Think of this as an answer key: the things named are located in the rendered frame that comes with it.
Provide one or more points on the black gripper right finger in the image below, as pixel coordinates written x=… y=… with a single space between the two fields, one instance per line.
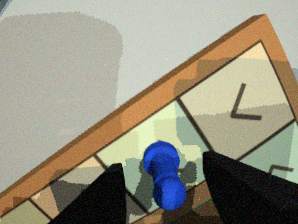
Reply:
x=247 y=195

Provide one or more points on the blue pawn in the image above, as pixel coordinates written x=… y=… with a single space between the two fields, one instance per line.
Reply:
x=161 y=161

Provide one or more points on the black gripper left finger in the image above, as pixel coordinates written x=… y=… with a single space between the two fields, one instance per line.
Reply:
x=103 y=202

